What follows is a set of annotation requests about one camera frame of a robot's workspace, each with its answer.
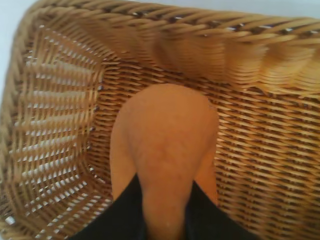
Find woven wicker basket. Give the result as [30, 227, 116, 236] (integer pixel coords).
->
[0, 0, 320, 240]

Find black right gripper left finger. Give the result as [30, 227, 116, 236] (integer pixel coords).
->
[69, 173, 151, 240]

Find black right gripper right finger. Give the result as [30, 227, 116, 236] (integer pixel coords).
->
[184, 181, 261, 240]

